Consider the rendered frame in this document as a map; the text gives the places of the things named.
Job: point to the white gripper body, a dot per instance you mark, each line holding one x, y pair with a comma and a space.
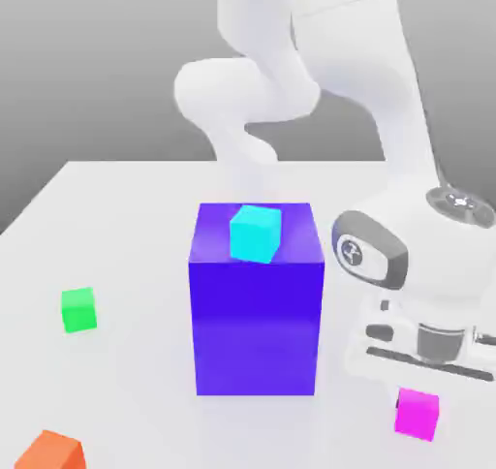
391, 364

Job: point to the small magenta cube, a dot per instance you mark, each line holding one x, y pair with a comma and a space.
417, 414

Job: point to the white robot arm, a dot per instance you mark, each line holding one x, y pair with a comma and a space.
360, 69

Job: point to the small cyan cube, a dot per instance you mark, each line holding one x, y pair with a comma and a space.
254, 236

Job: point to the small green cube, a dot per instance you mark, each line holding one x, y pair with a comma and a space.
78, 311

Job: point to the small orange cube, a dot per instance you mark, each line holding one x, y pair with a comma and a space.
52, 453

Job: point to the large blue box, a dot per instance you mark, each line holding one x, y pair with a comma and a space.
255, 321

